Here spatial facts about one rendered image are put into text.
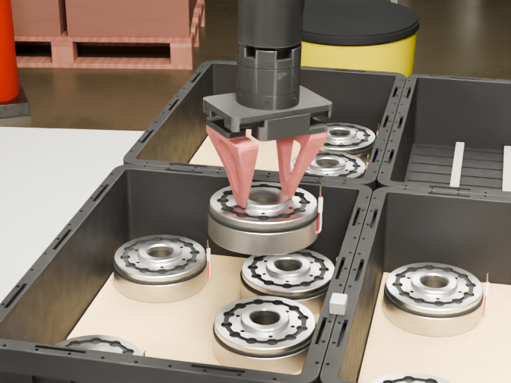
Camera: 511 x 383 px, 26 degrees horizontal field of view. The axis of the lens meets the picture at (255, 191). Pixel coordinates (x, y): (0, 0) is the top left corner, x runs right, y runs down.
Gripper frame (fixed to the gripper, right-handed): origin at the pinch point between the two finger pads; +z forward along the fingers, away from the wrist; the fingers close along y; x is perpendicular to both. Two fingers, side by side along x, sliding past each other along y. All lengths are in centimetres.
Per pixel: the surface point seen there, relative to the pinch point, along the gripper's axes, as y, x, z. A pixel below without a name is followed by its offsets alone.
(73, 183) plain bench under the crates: -8, -76, 29
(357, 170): -29.6, -27.5, 12.7
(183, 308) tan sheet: 2.8, -11.7, 17.4
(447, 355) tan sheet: -16.3, 9.2, 16.9
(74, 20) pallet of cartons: -102, -336, 72
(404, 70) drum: -125, -145, 43
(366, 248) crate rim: -10.6, 2.2, 7.0
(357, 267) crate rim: -7.6, 5.0, 7.2
